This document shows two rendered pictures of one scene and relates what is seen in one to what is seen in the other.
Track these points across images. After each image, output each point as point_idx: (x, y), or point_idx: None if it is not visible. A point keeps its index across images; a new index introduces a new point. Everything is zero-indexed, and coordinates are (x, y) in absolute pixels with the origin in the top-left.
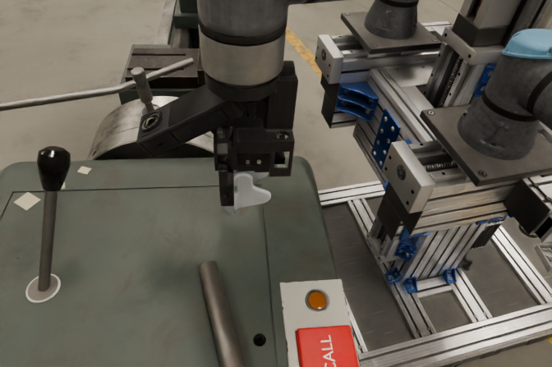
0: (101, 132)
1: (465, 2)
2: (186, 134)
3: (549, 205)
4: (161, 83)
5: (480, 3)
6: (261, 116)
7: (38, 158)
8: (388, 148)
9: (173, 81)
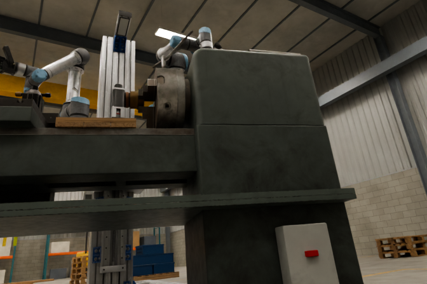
0: (167, 68)
1: (113, 113)
2: None
3: None
4: (40, 116)
5: (117, 113)
6: None
7: (218, 42)
8: None
9: (42, 119)
